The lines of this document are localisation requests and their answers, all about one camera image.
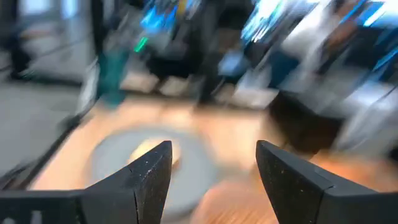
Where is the black toaster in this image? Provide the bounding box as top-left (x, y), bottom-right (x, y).
top-left (268, 92), bottom-right (343, 154)

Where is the grey round plate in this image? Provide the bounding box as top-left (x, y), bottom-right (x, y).
top-left (85, 126), bottom-right (219, 219)

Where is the teal textured glass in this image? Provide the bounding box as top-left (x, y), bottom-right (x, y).
top-left (95, 49), bottom-right (130, 107)

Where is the toasted bagel half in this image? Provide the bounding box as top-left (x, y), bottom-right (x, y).
top-left (128, 138), bottom-right (182, 166)

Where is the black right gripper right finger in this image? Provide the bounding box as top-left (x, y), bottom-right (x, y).
top-left (255, 139), bottom-right (398, 224)

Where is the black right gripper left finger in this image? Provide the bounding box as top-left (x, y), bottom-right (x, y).
top-left (0, 139), bottom-right (174, 224)

